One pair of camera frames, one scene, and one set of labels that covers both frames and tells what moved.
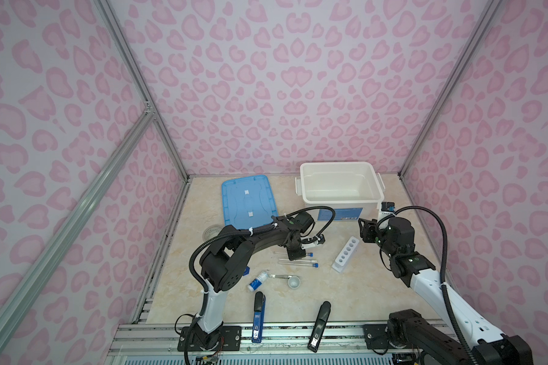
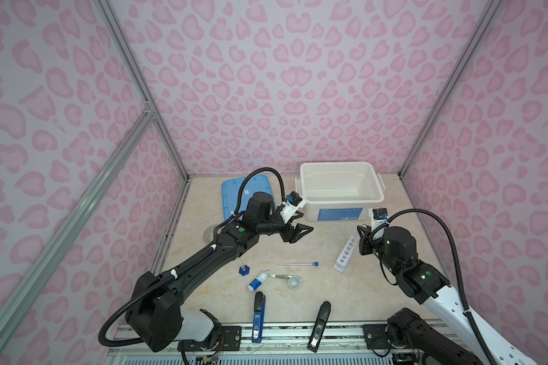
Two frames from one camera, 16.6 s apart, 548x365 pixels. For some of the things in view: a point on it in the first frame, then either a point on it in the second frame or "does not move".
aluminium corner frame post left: [120, 39] does not move
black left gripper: [295, 255] to [289, 230]
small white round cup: [294, 282] does not move
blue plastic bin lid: [248, 202] does not move
